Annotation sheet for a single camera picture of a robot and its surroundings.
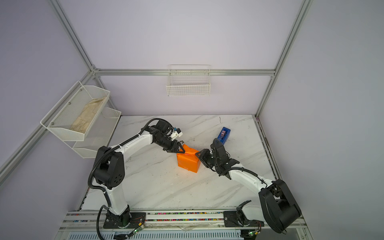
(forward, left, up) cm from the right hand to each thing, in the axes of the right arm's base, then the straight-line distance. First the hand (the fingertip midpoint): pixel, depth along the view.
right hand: (195, 155), depth 84 cm
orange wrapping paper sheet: (-2, +4, -2) cm, 5 cm away
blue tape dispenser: (+20, -19, -7) cm, 28 cm away
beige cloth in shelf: (+7, +59, +19) cm, 62 cm away
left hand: (+2, +9, 0) cm, 9 cm away
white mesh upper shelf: (+12, +68, +18) cm, 71 cm away
